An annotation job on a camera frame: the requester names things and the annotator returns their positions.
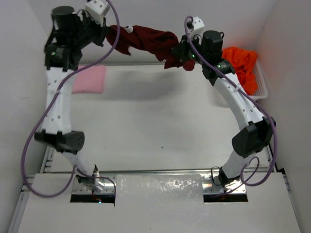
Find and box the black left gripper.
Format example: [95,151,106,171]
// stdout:
[71,11,109,50]

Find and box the dark red t-shirt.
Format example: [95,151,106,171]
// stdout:
[115,25,195,71]

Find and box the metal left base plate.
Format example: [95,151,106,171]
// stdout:
[71,179,115,195]

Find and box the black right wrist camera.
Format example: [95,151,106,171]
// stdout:
[186,17,205,40]

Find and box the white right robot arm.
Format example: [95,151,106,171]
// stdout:
[172,31,276,187]

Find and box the metal base plate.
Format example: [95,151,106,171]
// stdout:
[71,179,115,195]
[201,173,246,195]

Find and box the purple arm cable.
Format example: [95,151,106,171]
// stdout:
[185,16,279,195]
[21,0,121,197]

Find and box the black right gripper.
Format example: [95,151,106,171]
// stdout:
[172,33,208,65]

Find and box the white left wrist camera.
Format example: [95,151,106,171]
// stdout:
[85,0,110,27]

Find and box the white plastic basket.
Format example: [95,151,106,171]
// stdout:
[251,60,268,101]

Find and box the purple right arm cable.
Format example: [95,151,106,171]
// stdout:
[185,16,279,195]

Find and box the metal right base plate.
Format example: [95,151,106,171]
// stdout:
[201,173,246,195]

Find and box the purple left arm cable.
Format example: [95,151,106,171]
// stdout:
[21,0,121,197]

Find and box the orange t-shirt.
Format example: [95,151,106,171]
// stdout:
[222,47,258,96]

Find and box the black base cable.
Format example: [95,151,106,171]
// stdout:
[210,166,222,189]

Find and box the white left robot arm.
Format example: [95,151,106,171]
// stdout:
[35,0,110,190]

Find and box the pink t-shirt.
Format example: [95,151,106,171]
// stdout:
[72,65,106,94]

